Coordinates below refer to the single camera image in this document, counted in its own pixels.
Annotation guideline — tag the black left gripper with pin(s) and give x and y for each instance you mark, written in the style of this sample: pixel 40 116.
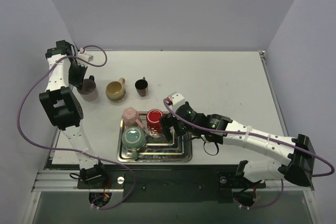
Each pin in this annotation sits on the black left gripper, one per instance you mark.
pixel 77 74

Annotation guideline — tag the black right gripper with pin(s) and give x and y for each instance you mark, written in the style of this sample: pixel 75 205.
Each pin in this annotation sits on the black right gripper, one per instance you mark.
pixel 171 123

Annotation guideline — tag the red mug black handle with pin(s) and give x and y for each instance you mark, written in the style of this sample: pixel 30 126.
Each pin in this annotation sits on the red mug black handle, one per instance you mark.
pixel 154 126

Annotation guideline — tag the lilac mug black handle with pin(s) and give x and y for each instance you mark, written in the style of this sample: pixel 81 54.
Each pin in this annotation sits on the lilac mug black handle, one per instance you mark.
pixel 88 90

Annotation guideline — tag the beige round mug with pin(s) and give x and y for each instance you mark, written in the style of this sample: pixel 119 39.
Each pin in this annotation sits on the beige round mug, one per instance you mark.
pixel 115 90

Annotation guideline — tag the brown glazed mug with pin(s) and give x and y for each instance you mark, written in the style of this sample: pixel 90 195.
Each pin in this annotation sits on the brown glazed mug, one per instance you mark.
pixel 141 86

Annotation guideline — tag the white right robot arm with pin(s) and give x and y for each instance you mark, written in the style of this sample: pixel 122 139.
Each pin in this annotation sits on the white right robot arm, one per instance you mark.
pixel 291 158

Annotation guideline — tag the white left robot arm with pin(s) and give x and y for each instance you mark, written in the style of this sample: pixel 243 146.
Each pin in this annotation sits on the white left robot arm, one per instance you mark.
pixel 64 110

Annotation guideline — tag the teal glazed mug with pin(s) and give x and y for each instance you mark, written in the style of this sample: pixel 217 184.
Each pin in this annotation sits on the teal glazed mug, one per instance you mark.
pixel 134 138

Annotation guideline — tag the pink faceted mug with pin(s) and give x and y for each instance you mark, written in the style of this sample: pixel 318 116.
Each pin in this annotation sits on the pink faceted mug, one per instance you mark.
pixel 131 118

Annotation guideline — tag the shiny steel tray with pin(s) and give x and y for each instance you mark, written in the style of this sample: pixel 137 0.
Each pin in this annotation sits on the shiny steel tray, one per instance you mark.
pixel 156 149

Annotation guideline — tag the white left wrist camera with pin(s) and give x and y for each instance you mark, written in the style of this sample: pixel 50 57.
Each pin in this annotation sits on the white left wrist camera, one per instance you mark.
pixel 85 56

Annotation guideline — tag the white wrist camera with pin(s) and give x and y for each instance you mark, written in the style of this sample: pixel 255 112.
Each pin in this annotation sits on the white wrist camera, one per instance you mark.
pixel 175 100
pixel 85 56

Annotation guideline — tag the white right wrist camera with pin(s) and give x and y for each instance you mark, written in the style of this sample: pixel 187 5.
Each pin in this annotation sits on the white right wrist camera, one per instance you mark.
pixel 175 100

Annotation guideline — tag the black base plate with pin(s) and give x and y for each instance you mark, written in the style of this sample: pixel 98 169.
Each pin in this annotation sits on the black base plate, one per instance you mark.
pixel 169 183

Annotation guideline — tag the aluminium frame rail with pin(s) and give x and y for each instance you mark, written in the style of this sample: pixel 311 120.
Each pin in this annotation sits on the aluminium frame rail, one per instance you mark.
pixel 229 83

